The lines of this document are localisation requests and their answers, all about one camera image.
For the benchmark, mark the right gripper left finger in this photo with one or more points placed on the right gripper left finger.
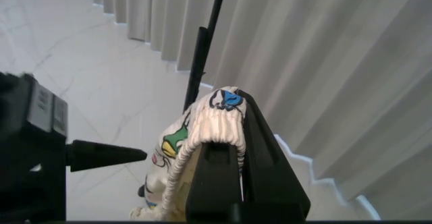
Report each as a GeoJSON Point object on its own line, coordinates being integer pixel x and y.
{"type": "Point", "coordinates": [216, 183]}

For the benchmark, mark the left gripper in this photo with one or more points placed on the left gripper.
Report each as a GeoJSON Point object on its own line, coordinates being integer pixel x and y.
{"type": "Point", "coordinates": [20, 170]}

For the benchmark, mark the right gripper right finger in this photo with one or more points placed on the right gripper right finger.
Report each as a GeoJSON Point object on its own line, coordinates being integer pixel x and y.
{"type": "Point", "coordinates": [270, 176]}

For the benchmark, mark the cream printed garment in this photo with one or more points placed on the cream printed garment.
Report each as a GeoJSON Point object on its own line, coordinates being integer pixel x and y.
{"type": "Point", "coordinates": [216, 122]}

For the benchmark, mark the black clothes rack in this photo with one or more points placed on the black clothes rack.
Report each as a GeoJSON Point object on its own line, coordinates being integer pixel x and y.
{"type": "Point", "coordinates": [199, 65]}

